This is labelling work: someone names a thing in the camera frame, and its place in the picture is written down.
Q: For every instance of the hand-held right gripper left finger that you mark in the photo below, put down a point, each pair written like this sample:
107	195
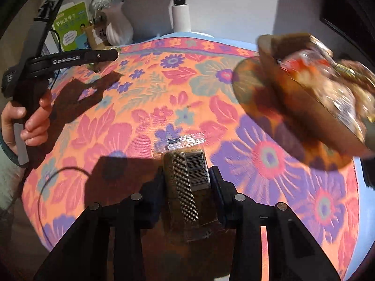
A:
156	187

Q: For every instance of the clear packet with barcode label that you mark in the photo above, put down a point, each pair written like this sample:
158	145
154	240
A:
181	181

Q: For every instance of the red clear snack packet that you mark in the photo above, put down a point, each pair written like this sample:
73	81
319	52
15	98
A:
304	64

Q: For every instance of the white ribbed vase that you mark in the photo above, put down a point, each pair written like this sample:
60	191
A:
117	26

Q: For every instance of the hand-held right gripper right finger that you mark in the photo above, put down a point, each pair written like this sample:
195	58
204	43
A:
218	187

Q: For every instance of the white lamp post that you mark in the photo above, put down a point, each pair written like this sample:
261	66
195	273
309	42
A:
181	17

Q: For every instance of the black monitor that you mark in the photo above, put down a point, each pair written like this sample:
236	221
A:
345	14

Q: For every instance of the person's left forearm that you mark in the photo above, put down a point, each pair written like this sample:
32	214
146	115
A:
8	175

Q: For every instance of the green book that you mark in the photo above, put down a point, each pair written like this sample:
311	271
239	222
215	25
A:
70	32

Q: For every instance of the brown ribbed bowl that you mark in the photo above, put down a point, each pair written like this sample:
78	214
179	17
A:
307	105

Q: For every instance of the person's left hand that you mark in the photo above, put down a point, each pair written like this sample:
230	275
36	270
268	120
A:
36	120

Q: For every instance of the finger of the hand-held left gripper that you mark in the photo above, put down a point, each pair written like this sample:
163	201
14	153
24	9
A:
102	56

